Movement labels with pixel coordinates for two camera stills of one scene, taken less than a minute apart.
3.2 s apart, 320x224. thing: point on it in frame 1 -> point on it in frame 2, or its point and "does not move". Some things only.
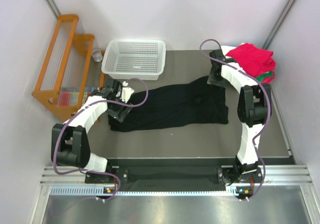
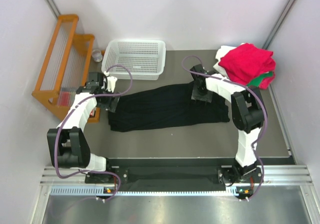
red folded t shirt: x=256 y=61 does not move
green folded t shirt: x=269 y=74 does not move
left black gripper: x=120 y=112 -> x=111 y=104
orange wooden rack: x=61 y=85 does not move
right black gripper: x=222 y=84 -> x=196 y=96
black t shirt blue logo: x=195 y=101 does not move
